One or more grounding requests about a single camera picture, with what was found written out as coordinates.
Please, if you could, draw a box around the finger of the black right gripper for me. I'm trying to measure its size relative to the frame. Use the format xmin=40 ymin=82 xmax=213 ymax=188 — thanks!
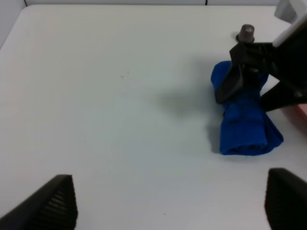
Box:
xmin=216 ymin=64 xmax=245 ymax=104
xmin=260 ymin=81 xmax=307 ymax=112

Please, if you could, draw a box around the pink square plastic plate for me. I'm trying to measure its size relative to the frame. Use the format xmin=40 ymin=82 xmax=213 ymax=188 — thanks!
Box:
xmin=294 ymin=103 xmax=307 ymax=120

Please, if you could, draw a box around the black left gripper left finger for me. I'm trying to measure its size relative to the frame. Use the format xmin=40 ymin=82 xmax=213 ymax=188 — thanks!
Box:
xmin=0 ymin=174 xmax=78 ymax=230

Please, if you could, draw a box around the left brown coffee capsule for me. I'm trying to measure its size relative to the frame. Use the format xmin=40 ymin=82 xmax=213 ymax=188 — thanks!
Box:
xmin=236 ymin=24 xmax=255 ymax=43

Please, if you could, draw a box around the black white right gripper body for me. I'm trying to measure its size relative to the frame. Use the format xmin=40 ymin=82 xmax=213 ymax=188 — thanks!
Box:
xmin=230 ymin=0 xmax=307 ymax=89

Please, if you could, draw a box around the blue cloth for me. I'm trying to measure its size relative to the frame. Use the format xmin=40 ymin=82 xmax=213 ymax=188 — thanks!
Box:
xmin=220 ymin=74 xmax=284 ymax=156

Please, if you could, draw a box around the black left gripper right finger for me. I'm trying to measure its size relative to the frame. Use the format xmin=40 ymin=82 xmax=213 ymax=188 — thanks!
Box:
xmin=264 ymin=168 xmax=307 ymax=230

